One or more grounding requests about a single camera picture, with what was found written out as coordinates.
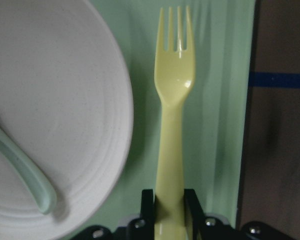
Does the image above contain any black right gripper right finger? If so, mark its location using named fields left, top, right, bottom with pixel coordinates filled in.
left=183, top=188, right=293, bottom=240

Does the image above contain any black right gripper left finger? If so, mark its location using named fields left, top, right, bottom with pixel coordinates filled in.
left=72, top=189, right=155, bottom=240

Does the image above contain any yellow plastic fork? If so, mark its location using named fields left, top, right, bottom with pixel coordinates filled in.
left=154, top=6, right=196, bottom=240

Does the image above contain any white round plate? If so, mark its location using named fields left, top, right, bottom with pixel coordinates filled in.
left=0, top=0, right=133, bottom=240

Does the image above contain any light green rectangular tray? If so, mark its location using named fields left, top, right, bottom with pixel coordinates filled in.
left=89, top=0, right=256, bottom=229

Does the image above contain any light green plastic spoon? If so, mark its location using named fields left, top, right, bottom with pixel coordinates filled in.
left=0, top=128, right=57, bottom=215

